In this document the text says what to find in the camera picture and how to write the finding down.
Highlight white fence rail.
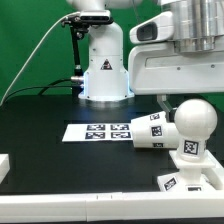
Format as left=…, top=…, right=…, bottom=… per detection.
left=203, top=151, right=224, bottom=190
left=0, top=191, right=224, bottom=223

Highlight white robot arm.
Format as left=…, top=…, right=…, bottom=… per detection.
left=66, top=0, right=224, bottom=102

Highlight white right fence rail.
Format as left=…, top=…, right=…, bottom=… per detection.
left=203, top=151, right=224, bottom=190

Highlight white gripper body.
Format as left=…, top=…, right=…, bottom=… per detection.
left=128, top=41, right=224, bottom=95

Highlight white lamp base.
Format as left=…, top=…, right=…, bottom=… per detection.
left=157, top=150, right=215, bottom=192

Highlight white left fence block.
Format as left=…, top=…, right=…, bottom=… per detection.
left=0, top=154, right=10, bottom=183

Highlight white lamp shade cone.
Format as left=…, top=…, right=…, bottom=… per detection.
left=131, top=111, right=179, bottom=148

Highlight white lamp bulb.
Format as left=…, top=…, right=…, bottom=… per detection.
left=174, top=99, right=218, bottom=162

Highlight black cables at robot base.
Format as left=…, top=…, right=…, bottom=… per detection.
left=6, top=78, right=84, bottom=99

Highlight white front fence rail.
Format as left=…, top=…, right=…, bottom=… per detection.
left=0, top=191, right=224, bottom=223

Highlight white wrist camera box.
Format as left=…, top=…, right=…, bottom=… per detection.
left=129, top=11, right=174, bottom=44

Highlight white marker tag sheet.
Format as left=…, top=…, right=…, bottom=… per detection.
left=62, top=123, right=132, bottom=142

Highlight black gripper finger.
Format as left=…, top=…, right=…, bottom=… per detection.
left=157, top=94, right=176, bottom=121

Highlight black rear camera on stand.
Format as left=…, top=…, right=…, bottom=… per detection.
left=61, top=10, right=113, bottom=76

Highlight grey camera cable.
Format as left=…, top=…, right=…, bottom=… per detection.
left=0, top=13, right=81, bottom=107

